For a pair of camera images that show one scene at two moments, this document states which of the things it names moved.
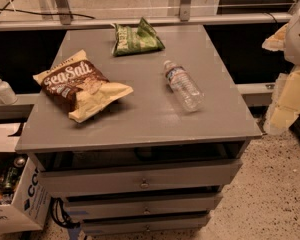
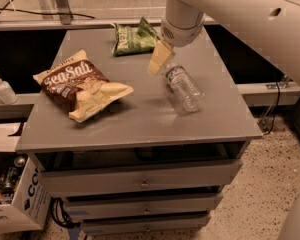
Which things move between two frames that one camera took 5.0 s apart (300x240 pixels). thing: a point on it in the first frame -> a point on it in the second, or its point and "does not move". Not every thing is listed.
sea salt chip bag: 73,83 does not move
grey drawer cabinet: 156,162 does not move
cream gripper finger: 291,95 -> 178,30
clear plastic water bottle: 184,86 does not move
